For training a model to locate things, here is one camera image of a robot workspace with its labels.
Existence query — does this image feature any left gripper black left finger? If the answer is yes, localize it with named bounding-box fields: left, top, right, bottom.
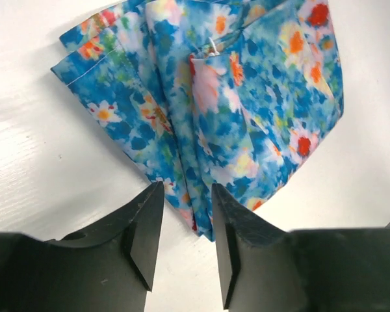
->
left=0, top=182, right=164, bottom=311

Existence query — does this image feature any blue floral skirt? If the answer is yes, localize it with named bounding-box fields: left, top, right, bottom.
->
left=52, top=1, right=344, bottom=240

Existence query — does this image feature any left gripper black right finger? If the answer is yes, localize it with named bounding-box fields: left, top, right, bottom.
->
left=212, top=184, right=390, bottom=311

